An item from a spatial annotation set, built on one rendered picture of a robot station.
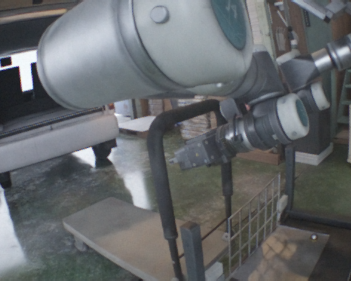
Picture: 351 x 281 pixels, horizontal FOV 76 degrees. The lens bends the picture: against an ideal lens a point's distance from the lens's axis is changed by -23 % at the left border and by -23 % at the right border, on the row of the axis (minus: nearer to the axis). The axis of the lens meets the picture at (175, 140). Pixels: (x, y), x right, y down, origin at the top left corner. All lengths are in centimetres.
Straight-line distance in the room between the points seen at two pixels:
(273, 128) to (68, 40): 37
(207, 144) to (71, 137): 217
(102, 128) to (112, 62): 257
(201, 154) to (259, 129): 12
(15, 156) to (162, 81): 243
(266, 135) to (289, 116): 6
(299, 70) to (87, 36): 65
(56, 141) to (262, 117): 225
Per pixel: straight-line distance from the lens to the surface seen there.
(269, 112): 47
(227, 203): 104
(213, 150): 54
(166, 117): 71
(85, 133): 266
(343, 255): 85
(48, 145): 257
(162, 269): 102
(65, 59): 20
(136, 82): 17
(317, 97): 76
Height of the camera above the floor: 87
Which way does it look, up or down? 14 degrees down
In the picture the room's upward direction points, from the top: 8 degrees counter-clockwise
